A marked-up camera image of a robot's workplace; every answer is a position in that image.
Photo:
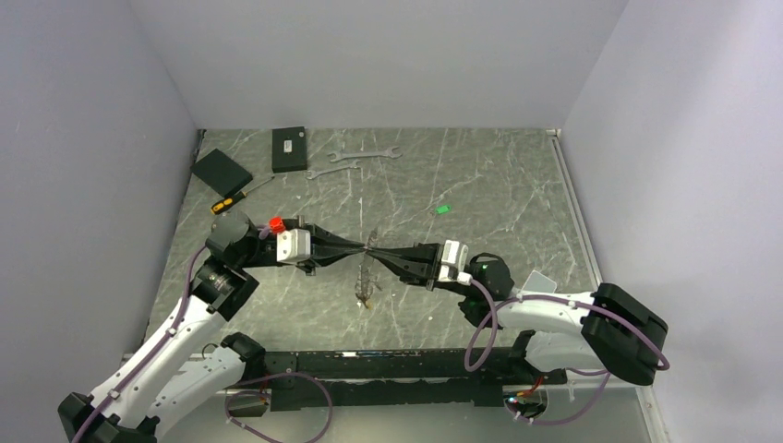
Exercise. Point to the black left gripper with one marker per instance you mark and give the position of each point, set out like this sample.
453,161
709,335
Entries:
323,252

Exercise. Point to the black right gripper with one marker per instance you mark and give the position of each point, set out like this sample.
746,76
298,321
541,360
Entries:
419,265

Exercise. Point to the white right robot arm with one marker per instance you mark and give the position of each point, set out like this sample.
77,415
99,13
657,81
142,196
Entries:
604,332

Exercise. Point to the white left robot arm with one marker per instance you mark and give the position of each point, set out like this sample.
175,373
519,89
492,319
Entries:
155,388

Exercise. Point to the small silver wrench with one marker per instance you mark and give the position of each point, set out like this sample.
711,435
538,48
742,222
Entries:
312,175

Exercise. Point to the yellow black screwdriver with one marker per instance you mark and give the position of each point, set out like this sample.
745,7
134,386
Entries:
223,205

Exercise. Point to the large silver wrench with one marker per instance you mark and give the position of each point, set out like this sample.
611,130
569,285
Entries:
391,153

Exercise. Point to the flat black box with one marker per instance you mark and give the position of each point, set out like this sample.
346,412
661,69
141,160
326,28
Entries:
221,173

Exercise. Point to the white square device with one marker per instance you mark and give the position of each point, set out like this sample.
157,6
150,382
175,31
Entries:
538,283

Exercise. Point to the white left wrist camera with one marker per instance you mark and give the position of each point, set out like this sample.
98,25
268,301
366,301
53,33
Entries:
293,246

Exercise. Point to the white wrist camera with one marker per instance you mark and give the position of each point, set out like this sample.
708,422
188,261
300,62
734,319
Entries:
293,246
452,263

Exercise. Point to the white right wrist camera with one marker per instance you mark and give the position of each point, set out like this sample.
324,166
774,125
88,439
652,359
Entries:
452,263

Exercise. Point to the black network switch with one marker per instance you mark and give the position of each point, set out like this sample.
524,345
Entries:
288,150

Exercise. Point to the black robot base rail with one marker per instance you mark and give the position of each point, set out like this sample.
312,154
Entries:
303,379

